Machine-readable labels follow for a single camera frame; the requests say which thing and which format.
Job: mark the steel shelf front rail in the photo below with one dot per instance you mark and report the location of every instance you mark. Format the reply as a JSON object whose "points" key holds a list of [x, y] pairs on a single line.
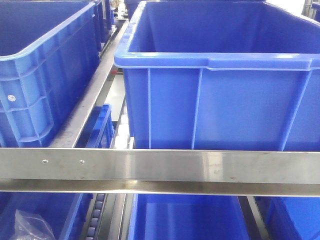
{"points": [[203, 172]]}

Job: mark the clear plastic bag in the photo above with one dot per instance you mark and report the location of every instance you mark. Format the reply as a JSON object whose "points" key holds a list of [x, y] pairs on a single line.
{"points": [[31, 226]]}

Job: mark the large blue bin center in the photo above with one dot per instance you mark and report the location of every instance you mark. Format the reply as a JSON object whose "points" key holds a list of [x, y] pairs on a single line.
{"points": [[221, 75]]}

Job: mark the lower blue bin center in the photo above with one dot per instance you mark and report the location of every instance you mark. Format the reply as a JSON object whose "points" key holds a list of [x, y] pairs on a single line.
{"points": [[186, 217]]}

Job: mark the lower blue bin left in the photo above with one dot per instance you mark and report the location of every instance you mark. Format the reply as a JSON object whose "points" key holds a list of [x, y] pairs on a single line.
{"points": [[65, 213]]}

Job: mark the lower blue bin right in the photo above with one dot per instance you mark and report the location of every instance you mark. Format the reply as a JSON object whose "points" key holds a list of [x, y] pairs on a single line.
{"points": [[290, 218]]}

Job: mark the large blue bin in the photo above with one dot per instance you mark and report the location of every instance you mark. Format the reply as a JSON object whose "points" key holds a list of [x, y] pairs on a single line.
{"points": [[221, 75], [48, 56]]}

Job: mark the large blue bin left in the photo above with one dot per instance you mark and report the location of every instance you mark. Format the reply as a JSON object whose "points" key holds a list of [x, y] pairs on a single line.
{"points": [[48, 56]]}

